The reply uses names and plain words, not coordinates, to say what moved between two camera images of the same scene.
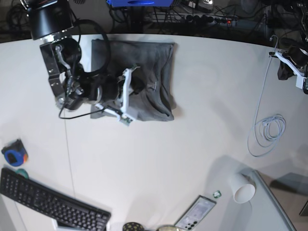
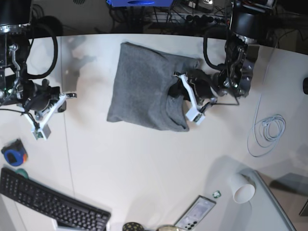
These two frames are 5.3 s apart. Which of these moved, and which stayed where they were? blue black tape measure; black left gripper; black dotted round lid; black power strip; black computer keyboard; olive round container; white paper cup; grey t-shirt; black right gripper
Moved: black right gripper; black left gripper; grey t-shirt
Stayed: black computer keyboard; black dotted round lid; olive round container; black power strip; blue black tape measure; white paper cup
